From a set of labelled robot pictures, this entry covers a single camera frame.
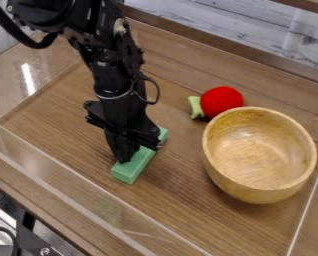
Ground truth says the black device under table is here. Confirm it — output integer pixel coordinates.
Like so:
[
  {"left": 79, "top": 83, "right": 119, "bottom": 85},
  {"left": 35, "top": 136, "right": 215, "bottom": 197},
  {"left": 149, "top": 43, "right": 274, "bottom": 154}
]
[{"left": 0, "top": 226, "right": 64, "bottom": 256}]

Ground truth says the black table leg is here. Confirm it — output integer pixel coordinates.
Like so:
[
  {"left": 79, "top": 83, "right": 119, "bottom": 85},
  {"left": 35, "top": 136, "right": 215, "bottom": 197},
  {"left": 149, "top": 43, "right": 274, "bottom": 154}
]
[{"left": 22, "top": 212, "right": 36, "bottom": 231}]

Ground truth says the clear acrylic tray wall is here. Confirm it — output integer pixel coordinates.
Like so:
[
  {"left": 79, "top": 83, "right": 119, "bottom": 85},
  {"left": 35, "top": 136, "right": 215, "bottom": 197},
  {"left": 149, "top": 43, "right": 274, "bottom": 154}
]
[{"left": 0, "top": 123, "right": 211, "bottom": 256}]

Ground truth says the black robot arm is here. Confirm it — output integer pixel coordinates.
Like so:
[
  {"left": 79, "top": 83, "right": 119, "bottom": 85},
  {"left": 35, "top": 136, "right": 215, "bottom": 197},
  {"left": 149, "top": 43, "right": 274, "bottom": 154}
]
[{"left": 7, "top": 0, "right": 159, "bottom": 163}]

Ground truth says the black cable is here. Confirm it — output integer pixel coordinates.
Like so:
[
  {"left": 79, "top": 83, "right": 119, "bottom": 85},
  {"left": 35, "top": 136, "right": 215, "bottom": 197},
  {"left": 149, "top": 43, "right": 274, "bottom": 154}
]
[{"left": 0, "top": 0, "right": 60, "bottom": 50}]

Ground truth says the green rectangular block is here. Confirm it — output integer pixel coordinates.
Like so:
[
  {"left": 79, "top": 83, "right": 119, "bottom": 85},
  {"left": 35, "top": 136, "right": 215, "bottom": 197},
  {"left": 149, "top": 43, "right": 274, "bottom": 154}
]
[{"left": 110, "top": 126, "right": 171, "bottom": 186}]

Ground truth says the red plush tomato toy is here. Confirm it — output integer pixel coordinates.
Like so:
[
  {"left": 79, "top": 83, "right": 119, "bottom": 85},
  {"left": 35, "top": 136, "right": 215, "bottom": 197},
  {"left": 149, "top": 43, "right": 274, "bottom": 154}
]
[{"left": 189, "top": 86, "right": 245, "bottom": 119}]

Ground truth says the brown wooden bowl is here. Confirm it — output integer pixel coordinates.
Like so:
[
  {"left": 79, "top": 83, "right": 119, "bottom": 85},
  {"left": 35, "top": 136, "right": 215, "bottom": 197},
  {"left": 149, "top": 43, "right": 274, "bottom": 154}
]
[{"left": 202, "top": 107, "right": 318, "bottom": 205}]

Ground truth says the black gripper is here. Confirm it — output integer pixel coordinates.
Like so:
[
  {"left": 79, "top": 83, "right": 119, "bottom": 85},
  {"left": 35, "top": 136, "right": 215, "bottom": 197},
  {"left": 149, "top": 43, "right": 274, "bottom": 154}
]
[{"left": 84, "top": 101, "right": 161, "bottom": 162}]

